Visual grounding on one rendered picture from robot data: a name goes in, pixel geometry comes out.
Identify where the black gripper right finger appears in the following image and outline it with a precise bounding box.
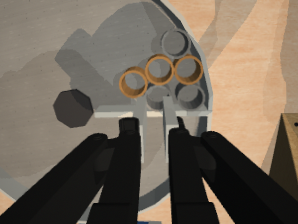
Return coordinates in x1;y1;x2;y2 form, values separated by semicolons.
163;96;298;224

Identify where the bronze bushing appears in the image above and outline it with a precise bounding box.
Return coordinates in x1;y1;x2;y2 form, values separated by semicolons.
173;54;203;85
119;66;148;98
145;54;174;85

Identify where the grey metal ring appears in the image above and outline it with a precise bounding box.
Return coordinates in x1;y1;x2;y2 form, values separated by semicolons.
175;82;205;112
160;29;191;59
144;82;172;112

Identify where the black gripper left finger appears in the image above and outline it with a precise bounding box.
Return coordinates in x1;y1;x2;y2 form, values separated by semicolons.
0;97;147;224

